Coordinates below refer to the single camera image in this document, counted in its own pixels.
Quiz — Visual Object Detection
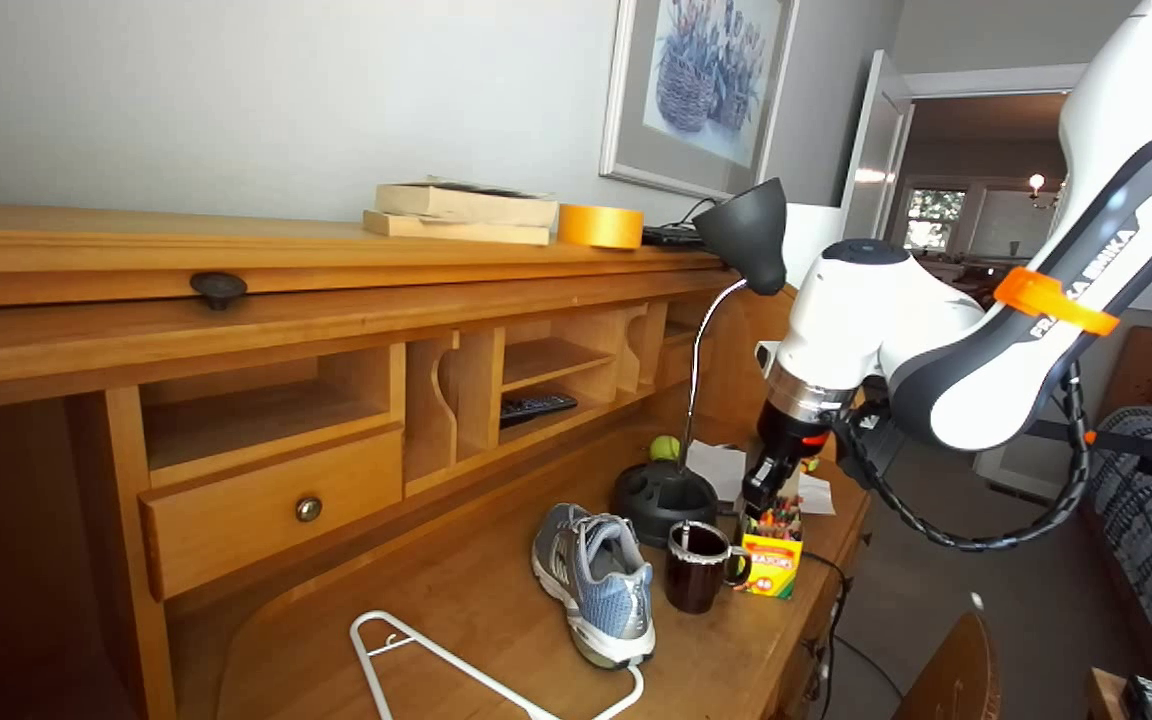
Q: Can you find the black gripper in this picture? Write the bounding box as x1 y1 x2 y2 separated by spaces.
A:
737 405 832 526

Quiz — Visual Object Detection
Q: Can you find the dark brown mug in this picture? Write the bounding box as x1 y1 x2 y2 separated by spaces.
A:
661 515 755 617

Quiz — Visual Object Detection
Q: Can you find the yellow green crayon box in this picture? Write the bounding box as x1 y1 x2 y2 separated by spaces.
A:
731 494 806 605

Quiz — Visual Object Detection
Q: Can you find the white paper sheet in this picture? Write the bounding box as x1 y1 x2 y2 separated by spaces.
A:
684 434 839 518

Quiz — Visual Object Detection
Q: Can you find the black desk lamp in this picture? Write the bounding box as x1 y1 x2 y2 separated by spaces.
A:
606 177 790 551

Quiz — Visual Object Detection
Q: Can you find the grey blue sneaker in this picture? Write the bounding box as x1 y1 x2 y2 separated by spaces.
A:
529 498 661 672

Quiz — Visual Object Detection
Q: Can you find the black remote control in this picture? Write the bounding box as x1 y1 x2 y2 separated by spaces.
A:
494 388 578 431

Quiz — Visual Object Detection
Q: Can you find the white cylinder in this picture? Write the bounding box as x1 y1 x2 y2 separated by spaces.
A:
779 198 847 292

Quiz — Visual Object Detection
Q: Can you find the yellow tape roll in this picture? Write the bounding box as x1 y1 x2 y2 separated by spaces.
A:
556 198 649 254

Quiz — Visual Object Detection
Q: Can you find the white door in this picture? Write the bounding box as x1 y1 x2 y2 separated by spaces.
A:
832 47 920 254

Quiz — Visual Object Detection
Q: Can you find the white clothes hanger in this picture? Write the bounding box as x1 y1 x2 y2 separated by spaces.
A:
346 609 653 720

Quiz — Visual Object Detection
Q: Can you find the light wooden block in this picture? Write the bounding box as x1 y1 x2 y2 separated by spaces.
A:
364 207 556 247
370 179 564 230

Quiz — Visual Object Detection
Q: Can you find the framed blue flower picture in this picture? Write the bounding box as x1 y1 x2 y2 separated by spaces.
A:
594 0 803 203

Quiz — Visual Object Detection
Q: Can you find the small side table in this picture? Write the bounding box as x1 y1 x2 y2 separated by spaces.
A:
1088 664 1152 720

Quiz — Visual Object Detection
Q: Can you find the wooden desk drawer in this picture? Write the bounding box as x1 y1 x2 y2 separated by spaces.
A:
137 425 409 599

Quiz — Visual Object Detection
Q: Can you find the black roll-top knob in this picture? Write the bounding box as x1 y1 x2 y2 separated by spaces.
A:
186 269 251 311

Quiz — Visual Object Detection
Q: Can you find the wooden roll-top desk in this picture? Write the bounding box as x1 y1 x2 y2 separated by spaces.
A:
0 194 876 720

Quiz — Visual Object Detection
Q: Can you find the black lamp cable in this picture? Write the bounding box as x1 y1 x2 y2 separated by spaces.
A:
790 549 913 720

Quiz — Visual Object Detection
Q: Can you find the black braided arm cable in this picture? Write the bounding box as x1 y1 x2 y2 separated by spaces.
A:
832 365 1096 555

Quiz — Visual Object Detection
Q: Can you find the orange arm strap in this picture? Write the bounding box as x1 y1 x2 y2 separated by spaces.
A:
990 265 1122 338

